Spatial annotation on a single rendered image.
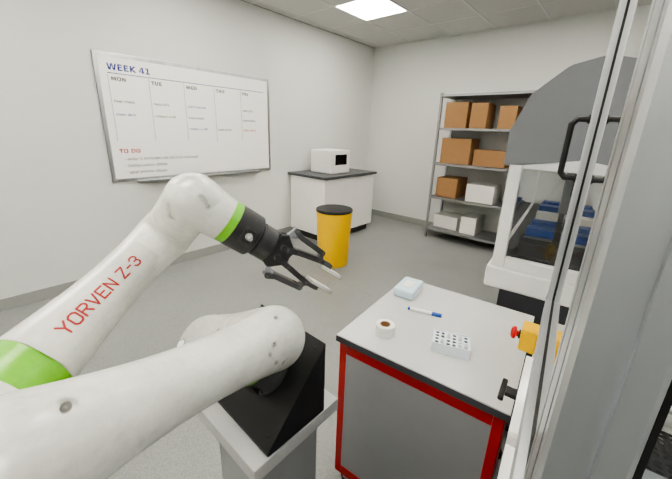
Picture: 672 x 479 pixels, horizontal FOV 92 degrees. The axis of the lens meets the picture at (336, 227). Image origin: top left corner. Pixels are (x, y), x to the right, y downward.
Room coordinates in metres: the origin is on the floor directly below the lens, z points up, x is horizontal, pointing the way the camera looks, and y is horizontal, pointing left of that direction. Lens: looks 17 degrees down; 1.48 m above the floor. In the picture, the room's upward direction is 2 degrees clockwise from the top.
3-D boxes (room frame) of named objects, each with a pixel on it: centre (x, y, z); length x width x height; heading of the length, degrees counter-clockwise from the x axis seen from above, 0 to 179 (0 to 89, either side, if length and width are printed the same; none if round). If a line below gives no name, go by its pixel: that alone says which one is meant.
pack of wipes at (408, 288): (1.37, -0.35, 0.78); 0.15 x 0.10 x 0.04; 147
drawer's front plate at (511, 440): (0.60, -0.44, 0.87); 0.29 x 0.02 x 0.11; 145
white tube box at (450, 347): (0.97, -0.41, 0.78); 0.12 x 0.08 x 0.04; 69
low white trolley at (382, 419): (1.11, -0.43, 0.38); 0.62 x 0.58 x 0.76; 145
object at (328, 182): (4.74, 0.06, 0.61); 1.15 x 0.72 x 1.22; 139
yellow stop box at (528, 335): (0.88, -0.62, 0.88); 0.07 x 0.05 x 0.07; 145
